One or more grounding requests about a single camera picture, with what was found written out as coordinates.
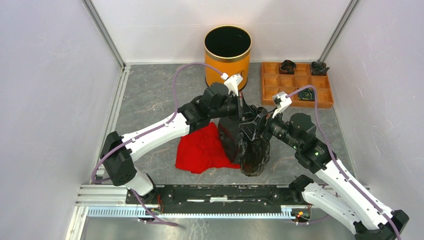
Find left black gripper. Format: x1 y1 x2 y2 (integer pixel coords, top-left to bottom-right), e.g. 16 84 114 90
210 92 257 123

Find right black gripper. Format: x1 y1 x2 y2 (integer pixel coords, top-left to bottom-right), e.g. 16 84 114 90
238 106 301 150

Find black trash bag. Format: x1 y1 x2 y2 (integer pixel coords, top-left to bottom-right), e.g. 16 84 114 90
217 92 276 177

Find orange trash bin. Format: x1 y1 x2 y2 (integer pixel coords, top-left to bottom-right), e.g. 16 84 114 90
203 25 252 91

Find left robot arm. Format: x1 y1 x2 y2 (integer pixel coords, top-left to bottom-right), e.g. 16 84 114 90
99 82 239 204

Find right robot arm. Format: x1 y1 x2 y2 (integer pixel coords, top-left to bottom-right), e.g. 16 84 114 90
239 112 410 240

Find orange compartment tray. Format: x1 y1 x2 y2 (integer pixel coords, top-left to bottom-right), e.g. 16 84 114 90
261 61 334 109

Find red cloth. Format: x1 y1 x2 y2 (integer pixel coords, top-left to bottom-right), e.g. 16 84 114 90
175 122 240 174

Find rolled bag front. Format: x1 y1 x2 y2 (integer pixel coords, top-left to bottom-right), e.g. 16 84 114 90
297 87 316 102

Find rolled bag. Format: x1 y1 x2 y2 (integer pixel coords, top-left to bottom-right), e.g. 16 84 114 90
297 87 316 102
309 61 330 76
278 59 297 75

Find rolled bag back left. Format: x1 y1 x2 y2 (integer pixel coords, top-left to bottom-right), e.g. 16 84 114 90
278 59 297 75

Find rolled bag back right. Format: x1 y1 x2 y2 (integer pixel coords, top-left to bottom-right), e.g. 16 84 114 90
309 61 330 76

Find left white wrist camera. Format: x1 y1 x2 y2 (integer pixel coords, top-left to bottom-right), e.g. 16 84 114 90
220 72 244 97

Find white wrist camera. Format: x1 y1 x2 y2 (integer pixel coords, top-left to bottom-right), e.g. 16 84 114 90
272 91 293 119
220 72 244 97

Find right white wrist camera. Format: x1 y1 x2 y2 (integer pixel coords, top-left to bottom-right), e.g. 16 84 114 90
272 91 293 119

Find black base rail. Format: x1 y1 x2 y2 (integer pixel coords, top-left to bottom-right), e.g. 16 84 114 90
125 175 314 220

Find right aluminium corner post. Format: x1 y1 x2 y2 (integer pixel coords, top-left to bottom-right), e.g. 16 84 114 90
317 0 361 62

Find aluminium corner post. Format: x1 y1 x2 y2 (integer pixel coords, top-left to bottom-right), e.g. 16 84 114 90
317 0 361 62
82 0 126 69

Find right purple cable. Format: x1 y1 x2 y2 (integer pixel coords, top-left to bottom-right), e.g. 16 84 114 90
284 85 403 240

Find purple cable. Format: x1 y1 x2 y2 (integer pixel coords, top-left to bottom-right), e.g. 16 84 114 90
91 62 229 228
284 85 403 240

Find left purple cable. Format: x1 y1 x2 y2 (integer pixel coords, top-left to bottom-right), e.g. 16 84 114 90
91 62 229 228

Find left aluminium corner post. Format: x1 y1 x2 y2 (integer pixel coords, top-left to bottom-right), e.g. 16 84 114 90
82 0 126 69

